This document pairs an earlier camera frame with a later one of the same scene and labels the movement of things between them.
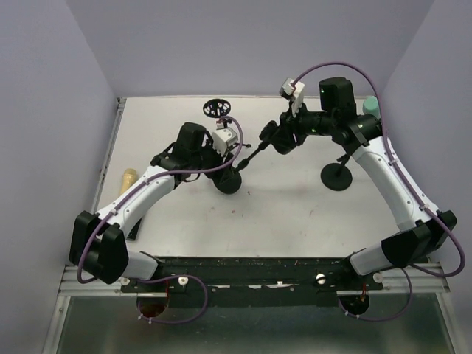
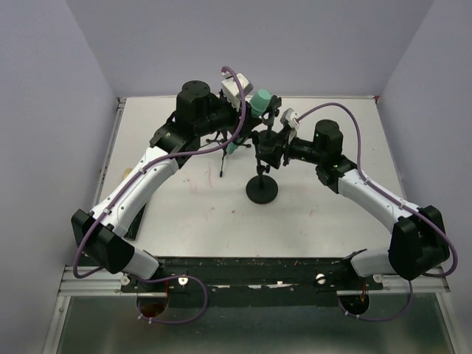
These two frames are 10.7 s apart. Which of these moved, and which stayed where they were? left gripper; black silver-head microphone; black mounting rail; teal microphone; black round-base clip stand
Moved: teal microphone; black round-base clip stand; left gripper
Stayed: black silver-head microphone; black mounting rail
